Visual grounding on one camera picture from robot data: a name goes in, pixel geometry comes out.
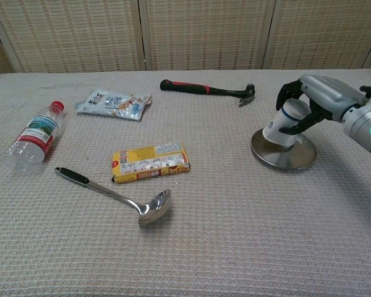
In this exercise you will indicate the round metal plate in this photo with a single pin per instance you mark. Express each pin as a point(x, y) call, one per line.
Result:
point(281, 157)

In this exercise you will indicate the beige waffle weave tablecloth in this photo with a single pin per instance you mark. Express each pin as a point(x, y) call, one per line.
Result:
point(204, 241)

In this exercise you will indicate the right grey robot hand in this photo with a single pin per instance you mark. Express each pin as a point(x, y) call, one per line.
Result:
point(330, 92)

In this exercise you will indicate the yellow cardboard box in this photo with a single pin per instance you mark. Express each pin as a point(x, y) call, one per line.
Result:
point(151, 163)

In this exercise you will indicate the clear water bottle red cap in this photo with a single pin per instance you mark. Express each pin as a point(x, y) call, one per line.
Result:
point(37, 136)

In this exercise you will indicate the white blue snack bag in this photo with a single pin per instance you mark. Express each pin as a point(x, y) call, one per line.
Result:
point(114, 105)

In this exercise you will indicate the white paper cup blue band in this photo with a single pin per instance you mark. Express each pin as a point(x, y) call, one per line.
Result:
point(284, 122)

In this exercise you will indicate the black red claw hammer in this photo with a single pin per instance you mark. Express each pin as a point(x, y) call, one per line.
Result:
point(188, 88)

